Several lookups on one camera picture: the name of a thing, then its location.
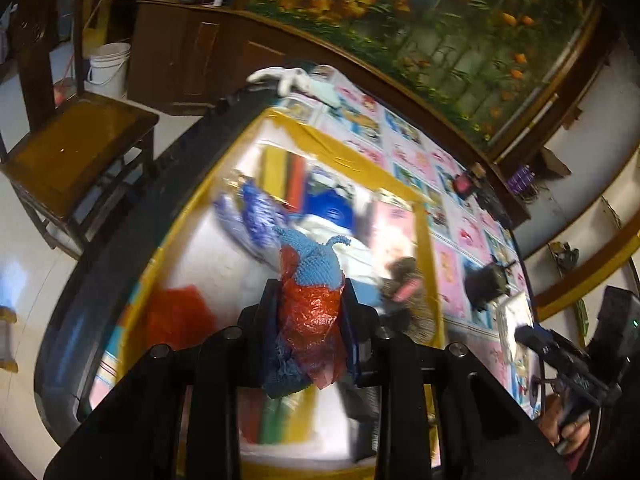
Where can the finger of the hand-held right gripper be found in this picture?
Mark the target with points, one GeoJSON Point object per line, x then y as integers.
{"type": "Point", "coordinates": [537, 339]}

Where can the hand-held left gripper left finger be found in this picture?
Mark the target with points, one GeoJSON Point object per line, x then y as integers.
{"type": "Point", "coordinates": [257, 330]}

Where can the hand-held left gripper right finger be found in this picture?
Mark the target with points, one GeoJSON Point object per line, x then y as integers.
{"type": "Point", "coordinates": [351, 350]}

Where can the white tissue pack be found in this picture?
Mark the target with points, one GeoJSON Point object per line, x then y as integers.
{"type": "Point", "coordinates": [512, 315]}

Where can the black foil packet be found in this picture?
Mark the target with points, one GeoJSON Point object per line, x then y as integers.
{"type": "Point", "coordinates": [360, 420]}

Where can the blue knitted towel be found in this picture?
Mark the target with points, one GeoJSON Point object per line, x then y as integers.
{"type": "Point", "coordinates": [310, 265]}

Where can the yellow edged cardboard box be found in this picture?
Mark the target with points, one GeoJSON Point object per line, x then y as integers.
{"type": "Point", "coordinates": [200, 245]}

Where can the blue white plastic bag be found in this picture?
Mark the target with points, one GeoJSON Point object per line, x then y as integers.
{"type": "Point", "coordinates": [250, 215]}

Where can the pink printed tissue pack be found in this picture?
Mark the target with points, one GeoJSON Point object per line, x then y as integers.
{"type": "Point", "coordinates": [395, 225]}

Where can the blue white tissue packet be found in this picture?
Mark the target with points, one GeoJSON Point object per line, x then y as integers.
{"type": "Point", "coordinates": [327, 207]}

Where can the person's right hand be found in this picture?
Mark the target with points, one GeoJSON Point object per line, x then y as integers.
{"type": "Point", "coordinates": [562, 425]}

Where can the black items on shelf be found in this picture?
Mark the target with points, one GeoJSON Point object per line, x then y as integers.
{"type": "Point", "coordinates": [565, 256]}

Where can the wooden side cabinet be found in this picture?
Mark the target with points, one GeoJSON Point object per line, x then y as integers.
{"type": "Point", "coordinates": [520, 210]}

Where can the black textured plastic tool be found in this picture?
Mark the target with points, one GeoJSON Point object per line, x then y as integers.
{"type": "Point", "coordinates": [492, 205]}

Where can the wooden stool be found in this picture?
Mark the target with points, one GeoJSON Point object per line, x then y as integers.
{"type": "Point", "coordinates": [7, 335]}

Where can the white glove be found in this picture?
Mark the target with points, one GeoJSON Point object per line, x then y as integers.
{"type": "Point", "coordinates": [287, 77]}

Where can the brown wooden chair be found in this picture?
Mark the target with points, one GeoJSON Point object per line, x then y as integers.
{"type": "Point", "coordinates": [70, 135]}

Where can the wooden cabinet with bottles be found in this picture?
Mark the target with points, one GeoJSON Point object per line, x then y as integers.
{"type": "Point", "coordinates": [175, 50]}

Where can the white plastic bucket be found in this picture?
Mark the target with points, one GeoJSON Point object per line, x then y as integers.
{"type": "Point", "coordinates": [107, 72]}

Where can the glass flower display cabinet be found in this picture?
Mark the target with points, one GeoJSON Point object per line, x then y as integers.
{"type": "Point", "coordinates": [425, 20]}

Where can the gold arched frame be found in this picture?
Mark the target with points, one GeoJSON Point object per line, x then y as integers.
{"type": "Point", "coordinates": [590, 287]}

